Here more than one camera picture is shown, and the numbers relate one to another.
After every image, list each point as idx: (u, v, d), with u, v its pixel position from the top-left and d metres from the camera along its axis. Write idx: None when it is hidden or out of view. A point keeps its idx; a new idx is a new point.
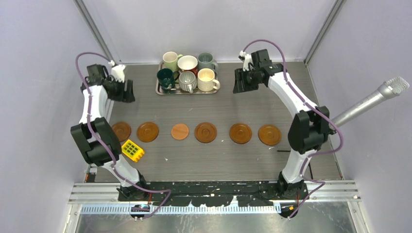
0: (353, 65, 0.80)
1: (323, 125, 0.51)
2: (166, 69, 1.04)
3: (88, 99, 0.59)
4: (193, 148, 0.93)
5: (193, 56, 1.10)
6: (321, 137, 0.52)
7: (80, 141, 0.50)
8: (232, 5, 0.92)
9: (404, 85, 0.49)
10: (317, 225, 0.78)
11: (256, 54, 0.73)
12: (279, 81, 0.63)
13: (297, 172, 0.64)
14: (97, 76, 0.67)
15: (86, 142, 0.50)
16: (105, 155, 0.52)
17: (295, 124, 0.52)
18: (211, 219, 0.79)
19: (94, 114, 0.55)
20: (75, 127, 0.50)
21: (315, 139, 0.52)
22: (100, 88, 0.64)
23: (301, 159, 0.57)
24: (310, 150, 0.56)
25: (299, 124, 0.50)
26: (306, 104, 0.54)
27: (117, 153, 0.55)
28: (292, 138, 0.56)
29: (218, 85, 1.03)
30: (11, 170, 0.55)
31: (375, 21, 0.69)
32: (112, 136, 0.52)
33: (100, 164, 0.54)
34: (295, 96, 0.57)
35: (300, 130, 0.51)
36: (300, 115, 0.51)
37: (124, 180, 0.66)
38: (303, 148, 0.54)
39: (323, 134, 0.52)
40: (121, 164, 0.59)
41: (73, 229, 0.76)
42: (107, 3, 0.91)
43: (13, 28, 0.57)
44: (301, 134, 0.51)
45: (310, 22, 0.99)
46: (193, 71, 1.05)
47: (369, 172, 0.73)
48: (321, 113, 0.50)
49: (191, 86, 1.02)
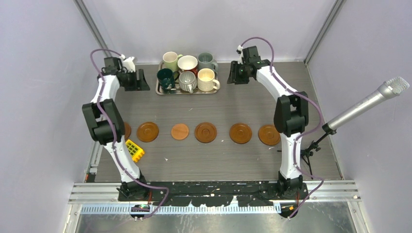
0: (353, 65, 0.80)
1: (303, 107, 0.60)
2: (166, 70, 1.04)
3: (101, 85, 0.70)
4: (193, 148, 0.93)
5: (193, 56, 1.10)
6: (303, 118, 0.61)
7: (87, 117, 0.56)
8: (232, 5, 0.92)
9: (404, 85, 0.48)
10: (318, 225, 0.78)
11: (247, 50, 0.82)
12: (265, 73, 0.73)
13: (292, 163, 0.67)
14: (112, 68, 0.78)
15: (94, 120, 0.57)
16: (109, 134, 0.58)
17: (279, 108, 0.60)
18: (211, 220, 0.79)
19: (104, 96, 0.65)
20: (86, 106, 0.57)
21: (297, 121, 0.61)
22: (113, 77, 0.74)
23: (290, 142, 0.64)
24: (295, 133, 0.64)
25: (282, 107, 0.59)
26: (289, 90, 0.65)
27: (121, 134, 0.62)
28: (277, 123, 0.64)
29: (218, 85, 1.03)
30: (11, 171, 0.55)
31: (375, 21, 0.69)
32: (117, 117, 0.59)
33: (103, 143, 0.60)
34: (277, 84, 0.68)
35: (283, 113, 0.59)
36: (283, 99, 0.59)
37: (124, 171, 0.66)
38: (288, 130, 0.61)
39: (304, 116, 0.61)
40: (122, 149, 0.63)
41: (73, 229, 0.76)
42: (107, 3, 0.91)
43: (13, 28, 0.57)
44: (284, 117, 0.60)
45: (310, 22, 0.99)
46: (193, 71, 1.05)
47: (369, 172, 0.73)
48: (301, 96, 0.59)
49: (191, 86, 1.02)
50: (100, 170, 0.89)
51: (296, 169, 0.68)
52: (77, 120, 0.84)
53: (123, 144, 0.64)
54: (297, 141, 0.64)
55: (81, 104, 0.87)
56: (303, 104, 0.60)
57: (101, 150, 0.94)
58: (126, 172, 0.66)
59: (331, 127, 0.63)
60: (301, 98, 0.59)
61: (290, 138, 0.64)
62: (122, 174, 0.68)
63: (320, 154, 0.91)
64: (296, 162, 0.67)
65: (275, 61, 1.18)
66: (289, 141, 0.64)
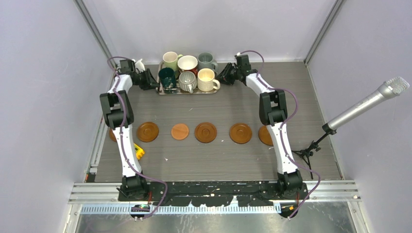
0: (352, 64, 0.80)
1: (282, 101, 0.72)
2: (168, 69, 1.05)
3: (117, 80, 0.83)
4: (193, 148, 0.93)
5: (193, 57, 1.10)
6: (283, 110, 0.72)
7: (103, 104, 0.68)
8: (232, 6, 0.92)
9: (405, 85, 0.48)
10: (318, 225, 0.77)
11: (239, 58, 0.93)
12: (251, 77, 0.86)
13: (283, 154, 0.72)
14: (127, 69, 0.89)
15: (108, 107, 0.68)
16: (121, 120, 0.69)
17: (260, 102, 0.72)
18: (211, 220, 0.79)
19: (117, 88, 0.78)
20: (103, 94, 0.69)
21: (277, 113, 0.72)
22: (127, 76, 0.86)
23: (276, 131, 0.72)
24: (279, 123, 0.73)
25: (263, 101, 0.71)
26: (269, 88, 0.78)
27: (130, 123, 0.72)
28: (261, 116, 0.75)
29: (218, 85, 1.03)
30: (10, 172, 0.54)
31: (374, 21, 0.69)
32: (128, 107, 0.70)
33: (113, 128, 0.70)
34: (261, 85, 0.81)
35: (264, 106, 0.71)
36: (264, 94, 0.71)
37: (125, 160, 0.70)
38: (270, 121, 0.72)
39: (283, 108, 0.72)
40: (128, 136, 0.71)
41: (73, 229, 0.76)
42: (108, 3, 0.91)
43: (13, 29, 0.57)
44: (266, 109, 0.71)
45: (309, 22, 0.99)
46: (193, 71, 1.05)
47: (369, 172, 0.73)
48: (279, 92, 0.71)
49: (191, 86, 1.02)
50: (100, 170, 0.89)
51: (290, 160, 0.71)
52: (77, 120, 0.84)
53: (130, 133, 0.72)
54: (282, 130, 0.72)
55: (81, 104, 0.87)
56: (283, 98, 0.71)
57: (101, 150, 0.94)
58: (128, 162, 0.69)
59: (332, 127, 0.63)
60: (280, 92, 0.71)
61: (274, 127, 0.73)
62: (124, 166, 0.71)
63: (320, 154, 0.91)
64: (288, 153, 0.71)
65: (275, 61, 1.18)
66: (274, 130, 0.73)
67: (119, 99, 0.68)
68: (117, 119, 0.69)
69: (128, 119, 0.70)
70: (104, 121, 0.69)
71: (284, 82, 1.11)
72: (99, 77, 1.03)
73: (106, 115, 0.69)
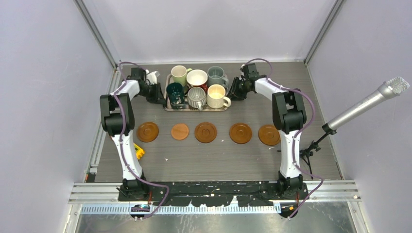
0: (352, 65, 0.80)
1: (299, 102, 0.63)
2: (175, 84, 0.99)
3: (123, 84, 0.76)
4: (193, 147, 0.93)
5: (203, 71, 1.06)
6: (300, 113, 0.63)
7: (102, 107, 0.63)
8: (232, 6, 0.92)
9: (404, 85, 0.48)
10: (318, 225, 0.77)
11: (246, 66, 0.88)
12: (260, 81, 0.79)
13: (291, 161, 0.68)
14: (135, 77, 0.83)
15: (108, 109, 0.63)
16: (118, 124, 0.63)
17: (274, 104, 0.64)
18: (211, 220, 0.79)
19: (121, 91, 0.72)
20: (104, 96, 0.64)
21: (294, 117, 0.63)
22: (135, 82, 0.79)
23: (288, 140, 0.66)
24: (293, 130, 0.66)
25: (277, 101, 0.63)
26: (283, 88, 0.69)
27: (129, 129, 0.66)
28: (275, 120, 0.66)
29: (229, 102, 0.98)
30: (9, 172, 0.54)
31: (374, 21, 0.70)
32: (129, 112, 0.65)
33: (111, 134, 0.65)
34: (272, 86, 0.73)
35: (279, 108, 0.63)
36: (278, 94, 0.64)
37: (126, 166, 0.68)
38: (286, 126, 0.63)
39: (301, 111, 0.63)
40: (128, 143, 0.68)
41: (73, 229, 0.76)
42: (108, 3, 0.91)
43: (13, 29, 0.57)
44: (281, 111, 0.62)
45: (309, 22, 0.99)
46: (202, 87, 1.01)
47: (369, 172, 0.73)
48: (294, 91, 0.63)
49: (200, 103, 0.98)
50: (100, 170, 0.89)
51: (295, 167, 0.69)
52: (77, 120, 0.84)
53: (130, 140, 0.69)
54: (295, 139, 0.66)
55: (81, 104, 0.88)
56: (299, 98, 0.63)
57: (101, 150, 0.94)
58: (128, 168, 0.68)
59: (331, 127, 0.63)
60: (295, 92, 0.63)
61: (288, 135, 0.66)
62: (124, 170, 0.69)
63: (320, 154, 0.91)
64: (296, 160, 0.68)
65: (275, 61, 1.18)
66: (287, 138, 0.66)
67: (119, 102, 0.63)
68: (116, 125, 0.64)
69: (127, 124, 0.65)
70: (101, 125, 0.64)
71: (284, 83, 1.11)
72: (99, 77, 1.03)
73: (104, 119, 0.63)
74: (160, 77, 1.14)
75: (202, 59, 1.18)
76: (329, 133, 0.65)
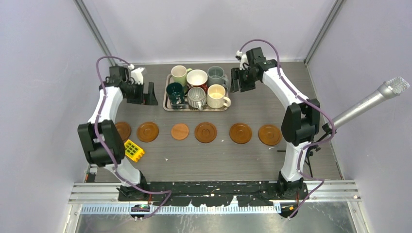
0: (352, 65, 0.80)
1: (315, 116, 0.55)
2: (175, 84, 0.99)
3: (102, 99, 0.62)
4: (193, 147, 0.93)
5: (203, 71, 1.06)
6: (314, 127, 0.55)
7: (83, 140, 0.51)
8: (232, 6, 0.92)
9: (404, 85, 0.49)
10: (318, 225, 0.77)
11: (250, 51, 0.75)
12: (272, 75, 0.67)
13: (295, 168, 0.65)
14: (116, 78, 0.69)
15: (91, 143, 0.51)
16: (106, 158, 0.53)
17: (289, 116, 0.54)
18: (211, 220, 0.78)
19: (103, 115, 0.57)
20: (82, 126, 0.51)
21: (307, 130, 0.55)
22: (116, 90, 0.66)
23: (296, 151, 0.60)
24: (303, 142, 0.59)
25: (293, 117, 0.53)
26: (300, 96, 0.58)
27: (119, 158, 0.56)
28: (285, 131, 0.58)
29: (229, 102, 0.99)
30: (9, 172, 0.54)
31: (374, 21, 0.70)
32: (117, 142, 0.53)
33: (101, 165, 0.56)
34: (287, 89, 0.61)
35: (293, 122, 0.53)
36: (292, 107, 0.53)
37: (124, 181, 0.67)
38: (297, 140, 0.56)
39: (315, 125, 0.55)
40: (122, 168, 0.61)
41: (73, 229, 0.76)
42: (108, 3, 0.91)
43: (13, 29, 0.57)
44: (295, 126, 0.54)
45: (309, 22, 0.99)
46: (202, 87, 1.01)
47: (369, 172, 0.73)
48: (312, 104, 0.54)
49: (200, 103, 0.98)
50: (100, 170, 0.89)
51: (299, 173, 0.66)
52: (77, 120, 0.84)
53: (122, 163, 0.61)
54: (303, 150, 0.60)
55: (81, 104, 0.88)
56: (316, 112, 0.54)
57: None
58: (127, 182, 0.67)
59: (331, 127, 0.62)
60: (313, 107, 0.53)
61: (297, 147, 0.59)
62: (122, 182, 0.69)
63: (320, 154, 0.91)
64: (300, 168, 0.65)
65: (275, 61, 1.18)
66: (295, 149, 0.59)
67: (99, 138, 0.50)
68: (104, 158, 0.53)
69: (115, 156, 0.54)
70: (86, 159, 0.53)
71: None
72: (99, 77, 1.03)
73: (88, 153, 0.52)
74: (160, 77, 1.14)
75: (202, 59, 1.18)
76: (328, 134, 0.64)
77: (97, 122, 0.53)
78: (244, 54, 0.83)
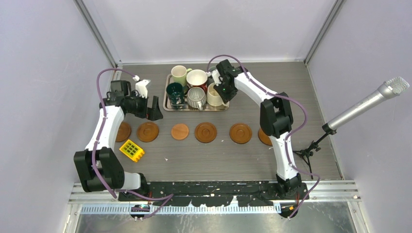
0: (352, 65, 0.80)
1: (286, 108, 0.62)
2: (175, 84, 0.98)
3: (101, 121, 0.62)
4: (192, 147, 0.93)
5: (202, 71, 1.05)
6: (288, 118, 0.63)
7: (80, 170, 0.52)
8: (232, 6, 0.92)
9: (404, 85, 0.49)
10: (318, 224, 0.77)
11: (219, 64, 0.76)
12: (242, 80, 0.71)
13: (287, 162, 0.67)
14: (118, 94, 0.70)
15: (88, 174, 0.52)
16: (102, 186, 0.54)
17: (263, 112, 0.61)
18: (211, 219, 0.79)
19: (101, 141, 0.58)
20: (79, 155, 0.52)
21: (283, 121, 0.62)
22: (117, 109, 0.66)
23: (280, 142, 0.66)
24: (284, 133, 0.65)
25: (267, 112, 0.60)
26: (269, 93, 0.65)
27: (117, 187, 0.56)
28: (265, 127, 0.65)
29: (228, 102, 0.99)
30: (9, 172, 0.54)
31: (374, 21, 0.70)
32: (114, 172, 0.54)
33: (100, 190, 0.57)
34: (257, 89, 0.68)
35: (268, 117, 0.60)
36: (266, 103, 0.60)
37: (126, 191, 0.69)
38: (277, 132, 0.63)
39: (288, 115, 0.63)
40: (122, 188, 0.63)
41: (73, 229, 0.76)
42: (108, 3, 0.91)
43: (13, 29, 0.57)
44: (271, 120, 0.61)
45: (309, 22, 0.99)
46: (202, 87, 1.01)
47: (369, 172, 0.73)
48: (281, 96, 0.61)
49: (200, 103, 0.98)
50: None
51: (292, 168, 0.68)
52: (77, 120, 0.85)
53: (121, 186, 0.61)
54: (286, 141, 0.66)
55: (81, 104, 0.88)
56: (285, 103, 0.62)
57: None
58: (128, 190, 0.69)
59: (331, 127, 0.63)
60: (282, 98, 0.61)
61: (280, 139, 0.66)
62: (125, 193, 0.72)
63: (320, 155, 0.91)
64: (291, 161, 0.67)
65: (275, 61, 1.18)
66: (279, 141, 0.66)
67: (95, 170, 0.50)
68: (101, 187, 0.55)
69: (112, 185, 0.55)
70: (83, 187, 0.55)
71: (284, 83, 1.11)
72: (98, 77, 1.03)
73: (85, 181, 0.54)
74: (160, 77, 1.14)
75: (202, 59, 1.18)
76: (330, 133, 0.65)
77: (94, 150, 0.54)
78: (214, 71, 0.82)
